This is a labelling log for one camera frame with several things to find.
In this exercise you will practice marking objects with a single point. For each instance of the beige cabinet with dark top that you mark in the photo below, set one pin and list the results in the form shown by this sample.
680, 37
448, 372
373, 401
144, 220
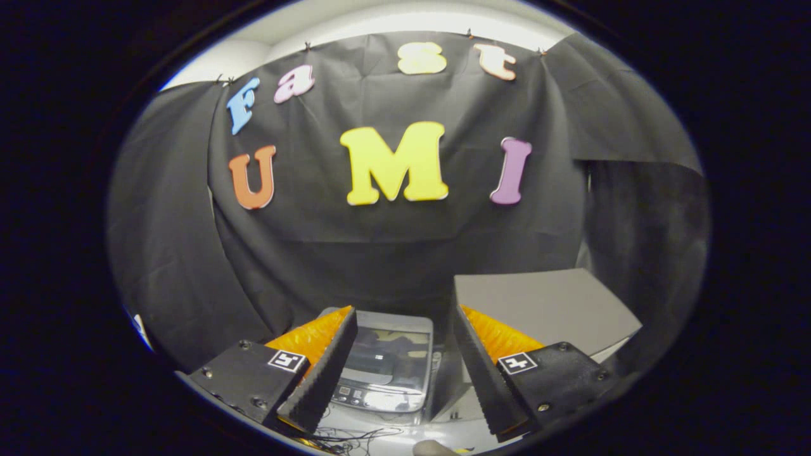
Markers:
551, 304

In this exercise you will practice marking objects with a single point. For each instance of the black backdrop cloth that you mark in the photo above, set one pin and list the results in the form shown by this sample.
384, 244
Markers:
412, 240

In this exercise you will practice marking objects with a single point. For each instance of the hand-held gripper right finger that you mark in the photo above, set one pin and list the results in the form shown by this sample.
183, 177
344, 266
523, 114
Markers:
485, 377

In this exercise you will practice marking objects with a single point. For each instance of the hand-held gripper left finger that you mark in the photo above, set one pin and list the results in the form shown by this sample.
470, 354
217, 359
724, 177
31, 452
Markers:
323, 373

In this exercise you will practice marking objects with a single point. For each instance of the grey washing machine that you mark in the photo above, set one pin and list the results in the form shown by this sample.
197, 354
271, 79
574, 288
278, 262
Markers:
374, 402

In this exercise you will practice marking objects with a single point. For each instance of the blue and white object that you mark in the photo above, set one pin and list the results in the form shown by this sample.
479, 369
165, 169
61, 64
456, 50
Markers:
140, 329

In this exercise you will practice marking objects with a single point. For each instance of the dark glass washing machine lid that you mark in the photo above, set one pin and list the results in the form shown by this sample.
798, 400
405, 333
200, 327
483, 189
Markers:
396, 354

